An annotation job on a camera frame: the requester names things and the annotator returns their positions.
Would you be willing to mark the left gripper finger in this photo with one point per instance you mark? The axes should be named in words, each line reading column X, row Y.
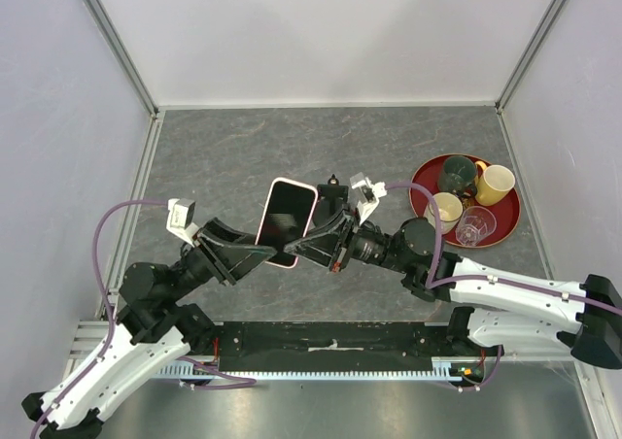
column 249, row 258
column 216, row 234

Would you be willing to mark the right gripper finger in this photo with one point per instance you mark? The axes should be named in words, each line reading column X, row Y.
column 327, row 252
column 323, row 235

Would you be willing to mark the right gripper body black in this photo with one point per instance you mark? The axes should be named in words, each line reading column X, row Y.
column 349, row 228

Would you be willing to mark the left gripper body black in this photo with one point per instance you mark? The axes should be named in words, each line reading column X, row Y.
column 212, row 254

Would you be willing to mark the black phone stand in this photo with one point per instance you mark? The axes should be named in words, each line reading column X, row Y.
column 332, row 197

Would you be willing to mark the phone with pink case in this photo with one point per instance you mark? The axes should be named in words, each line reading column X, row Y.
column 286, row 216

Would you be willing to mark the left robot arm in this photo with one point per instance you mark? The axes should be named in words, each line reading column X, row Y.
column 151, row 330

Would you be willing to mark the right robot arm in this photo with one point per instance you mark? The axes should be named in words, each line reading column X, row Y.
column 496, row 306

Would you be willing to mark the cream white cup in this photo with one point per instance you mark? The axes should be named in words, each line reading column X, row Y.
column 450, row 209

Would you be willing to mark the dark green mug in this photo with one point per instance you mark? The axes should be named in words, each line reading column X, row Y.
column 458, row 176

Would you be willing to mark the clear drinking glass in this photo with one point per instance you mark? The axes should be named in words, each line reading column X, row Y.
column 476, row 224

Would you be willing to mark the yellow mug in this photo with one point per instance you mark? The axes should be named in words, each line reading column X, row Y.
column 493, row 183

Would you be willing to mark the round red tray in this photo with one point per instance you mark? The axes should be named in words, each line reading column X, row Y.
column 507, row 212

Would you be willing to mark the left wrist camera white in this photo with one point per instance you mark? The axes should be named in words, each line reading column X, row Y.
column 180, row 219

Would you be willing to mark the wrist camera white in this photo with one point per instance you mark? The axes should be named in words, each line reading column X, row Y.
column 180, row 219
column 368, row 194

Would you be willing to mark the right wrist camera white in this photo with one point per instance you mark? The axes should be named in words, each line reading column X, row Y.
column 368, row 194

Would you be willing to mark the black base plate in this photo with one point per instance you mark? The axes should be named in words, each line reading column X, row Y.
column 336, row 346

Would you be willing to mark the white cable duct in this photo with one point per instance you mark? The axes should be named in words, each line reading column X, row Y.
column 186, row 371

